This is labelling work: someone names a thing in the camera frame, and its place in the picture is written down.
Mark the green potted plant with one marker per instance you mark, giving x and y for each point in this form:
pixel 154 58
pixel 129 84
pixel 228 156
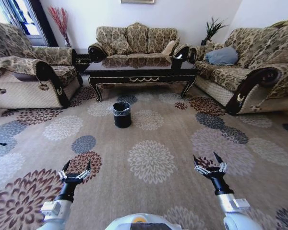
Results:
pixel 212 30

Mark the window with dark frame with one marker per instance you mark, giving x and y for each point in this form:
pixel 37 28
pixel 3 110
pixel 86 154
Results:
pixel 21 19

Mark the black trash bin with liner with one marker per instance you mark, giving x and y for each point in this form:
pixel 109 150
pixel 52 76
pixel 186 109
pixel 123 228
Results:
pixel 122 115

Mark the dark side table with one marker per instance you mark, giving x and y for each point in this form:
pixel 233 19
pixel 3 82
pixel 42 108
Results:
pixel 81 61

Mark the blue grey cushion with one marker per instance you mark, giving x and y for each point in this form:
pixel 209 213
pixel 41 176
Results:
pixel 221 56

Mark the red dried branch decoration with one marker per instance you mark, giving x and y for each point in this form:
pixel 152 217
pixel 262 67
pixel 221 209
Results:
pixel 60 21

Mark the dark wooden coffee table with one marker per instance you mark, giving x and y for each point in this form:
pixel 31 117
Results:
pixel 141 72

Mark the picture frame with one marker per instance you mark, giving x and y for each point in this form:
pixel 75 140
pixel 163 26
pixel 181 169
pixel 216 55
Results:
pixel 137 1

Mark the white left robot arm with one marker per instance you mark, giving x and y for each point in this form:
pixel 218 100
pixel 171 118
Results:
pixel 55 212

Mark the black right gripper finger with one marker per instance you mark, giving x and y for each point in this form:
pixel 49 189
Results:
pixel 220 162
pixel 199 166

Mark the floral three-seat sofa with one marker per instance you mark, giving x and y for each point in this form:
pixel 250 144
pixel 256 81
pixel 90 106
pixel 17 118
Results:
pixel 136 40

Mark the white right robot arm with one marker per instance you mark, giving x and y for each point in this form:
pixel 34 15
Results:
pixel 236 212

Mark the floral sofa with dark armrest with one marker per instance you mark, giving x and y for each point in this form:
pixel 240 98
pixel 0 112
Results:
pixel 26 72

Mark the beige throw pillow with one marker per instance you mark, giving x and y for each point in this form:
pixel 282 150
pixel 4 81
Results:
pixel 169 48

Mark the floral sofa with blue cushion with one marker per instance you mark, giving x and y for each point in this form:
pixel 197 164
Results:
pixel 254 67

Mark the black box on table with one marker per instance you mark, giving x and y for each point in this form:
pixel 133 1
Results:
pixel 176 61

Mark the floral patterned carpet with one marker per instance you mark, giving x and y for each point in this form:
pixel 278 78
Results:
pixel 144 163

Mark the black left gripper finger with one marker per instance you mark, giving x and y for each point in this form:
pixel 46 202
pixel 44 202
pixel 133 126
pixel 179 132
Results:
pixel 86 171
pixel 63 172

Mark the white robot front shell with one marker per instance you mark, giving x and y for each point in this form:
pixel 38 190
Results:
pixel 144 222

